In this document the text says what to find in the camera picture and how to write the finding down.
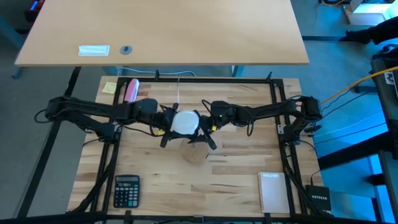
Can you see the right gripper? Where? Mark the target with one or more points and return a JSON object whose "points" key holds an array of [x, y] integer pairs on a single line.
{"points": [[207, 124]]}

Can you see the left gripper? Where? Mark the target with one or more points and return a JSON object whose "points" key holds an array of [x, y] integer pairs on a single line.
{"points": [[163, 121]]}

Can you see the wooden base table lamp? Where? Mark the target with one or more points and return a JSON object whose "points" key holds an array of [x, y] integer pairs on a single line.
{"points": [[194, 153]]}

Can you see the white LED lightbulb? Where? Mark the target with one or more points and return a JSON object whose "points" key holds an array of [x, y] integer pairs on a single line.
{"points": [[185, 122]]}

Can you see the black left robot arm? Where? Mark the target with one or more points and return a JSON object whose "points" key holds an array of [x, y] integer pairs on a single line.
{"points": [[93, 107]]}

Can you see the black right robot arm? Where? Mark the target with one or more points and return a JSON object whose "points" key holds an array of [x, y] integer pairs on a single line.
{"points": [[267, 109]]}

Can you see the pink stapler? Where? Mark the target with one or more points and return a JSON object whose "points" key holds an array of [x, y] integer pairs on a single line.
{"points": [[132, 90]]}

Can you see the black desk calculator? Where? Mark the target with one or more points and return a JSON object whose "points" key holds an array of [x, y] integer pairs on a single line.
{"points": [[126, 191]]}

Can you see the yellow sticky note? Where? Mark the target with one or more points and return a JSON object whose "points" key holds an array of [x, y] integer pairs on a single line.
{"points": [[109, 88]]}

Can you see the spiral notebook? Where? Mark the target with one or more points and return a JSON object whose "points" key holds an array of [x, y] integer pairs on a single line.
{"points": [[273, 193]]}

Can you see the light wooden desk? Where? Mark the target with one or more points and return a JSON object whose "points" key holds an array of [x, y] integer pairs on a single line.
{"points": [[161, 31]]}

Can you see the black Netgear network box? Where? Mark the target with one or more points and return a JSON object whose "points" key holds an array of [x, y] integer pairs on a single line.
{"points": [[319, 198]]}

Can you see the black equipment cart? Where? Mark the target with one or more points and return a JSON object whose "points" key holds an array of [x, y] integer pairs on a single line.
{"points": [[388, 93]]}

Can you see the person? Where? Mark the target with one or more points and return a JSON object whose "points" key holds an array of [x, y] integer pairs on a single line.
{"points": [[373, 32]]}

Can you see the white cardboard box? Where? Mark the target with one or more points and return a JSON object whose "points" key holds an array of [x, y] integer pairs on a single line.
{"points": [[367, 12]]}

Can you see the black metal table frame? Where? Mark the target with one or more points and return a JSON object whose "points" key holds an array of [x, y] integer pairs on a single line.
{"points": [[217, 80]]}

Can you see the black camera stand frame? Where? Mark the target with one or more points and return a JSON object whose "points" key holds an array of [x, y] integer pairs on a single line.
{"points": [[39, 168]]}

